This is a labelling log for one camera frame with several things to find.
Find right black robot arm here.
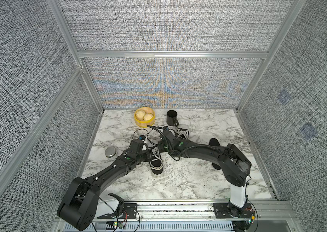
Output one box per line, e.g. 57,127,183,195
155,127,252,209

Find small silver round tin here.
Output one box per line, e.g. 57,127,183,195
105,147,117,159

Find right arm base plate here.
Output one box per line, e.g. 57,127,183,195
213,202,256,219

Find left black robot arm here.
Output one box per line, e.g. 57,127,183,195
56,139,152,231

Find beige bun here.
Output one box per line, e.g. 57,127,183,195
135,110,146,120
143,113,153,121

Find black sneaker white laces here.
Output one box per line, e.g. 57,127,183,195
149,147,164,178
176,127,190,140

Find right beige bun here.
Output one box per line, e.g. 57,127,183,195
143,113,153,121

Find left beige bun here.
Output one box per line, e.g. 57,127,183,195
135,110,146,120

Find black mug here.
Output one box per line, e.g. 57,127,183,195
166,110,179,127

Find yellow steamer basket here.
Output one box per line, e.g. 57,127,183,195
134,107,156,128

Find aluminium front rail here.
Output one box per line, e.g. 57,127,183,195
54,200,297,224

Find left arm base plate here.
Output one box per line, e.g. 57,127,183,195
95,193,137,219

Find aluminium enclosure frame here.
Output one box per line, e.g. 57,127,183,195
0,1,306,197

